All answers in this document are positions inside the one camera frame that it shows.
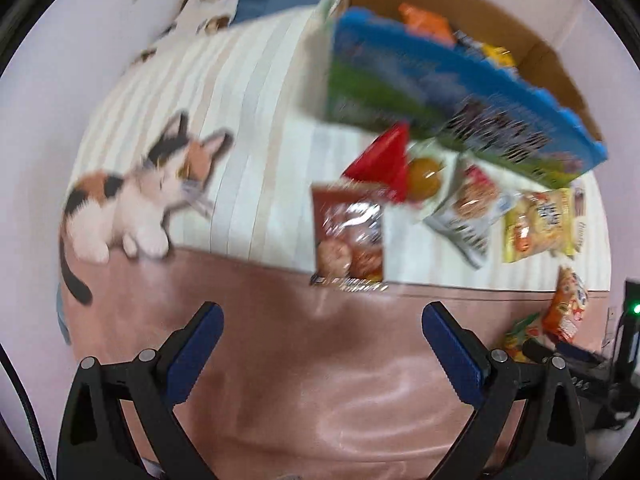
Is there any orange panda snack packet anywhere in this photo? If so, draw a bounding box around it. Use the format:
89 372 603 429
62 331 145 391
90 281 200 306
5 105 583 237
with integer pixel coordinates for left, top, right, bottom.
541 266 589 344

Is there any green pea snack packet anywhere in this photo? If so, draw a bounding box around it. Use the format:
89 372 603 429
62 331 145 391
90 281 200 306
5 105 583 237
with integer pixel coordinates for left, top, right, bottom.
501 312 552 363

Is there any yellow cracker bag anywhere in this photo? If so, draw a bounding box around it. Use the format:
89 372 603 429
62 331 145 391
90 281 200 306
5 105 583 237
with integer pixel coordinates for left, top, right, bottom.
502 188 576 263

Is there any white cookie packet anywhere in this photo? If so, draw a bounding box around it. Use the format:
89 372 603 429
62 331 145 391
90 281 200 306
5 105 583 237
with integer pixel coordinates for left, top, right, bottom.
423 153 518 269

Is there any brown pastry packet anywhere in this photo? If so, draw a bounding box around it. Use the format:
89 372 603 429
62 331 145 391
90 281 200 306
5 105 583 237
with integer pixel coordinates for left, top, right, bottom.
310 181 385 292

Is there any red triangular snack packet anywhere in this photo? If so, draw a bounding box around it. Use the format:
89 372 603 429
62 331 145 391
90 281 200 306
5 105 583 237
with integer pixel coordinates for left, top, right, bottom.
342 122 409 204

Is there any black yellow snack bag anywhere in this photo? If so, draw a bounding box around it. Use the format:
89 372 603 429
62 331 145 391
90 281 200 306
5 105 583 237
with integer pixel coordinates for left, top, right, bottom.
454 29 518 73

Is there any cat print blanket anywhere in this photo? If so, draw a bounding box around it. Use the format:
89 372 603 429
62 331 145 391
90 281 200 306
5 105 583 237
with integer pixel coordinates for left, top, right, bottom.
56 6 616 480

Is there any cardboard milk box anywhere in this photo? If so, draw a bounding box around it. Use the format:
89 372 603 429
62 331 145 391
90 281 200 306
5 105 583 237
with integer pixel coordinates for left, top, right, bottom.
326 0 608 188

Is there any bear print pillow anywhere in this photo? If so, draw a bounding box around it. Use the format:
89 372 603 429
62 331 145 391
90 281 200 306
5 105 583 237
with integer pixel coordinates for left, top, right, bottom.
132 0 240 65

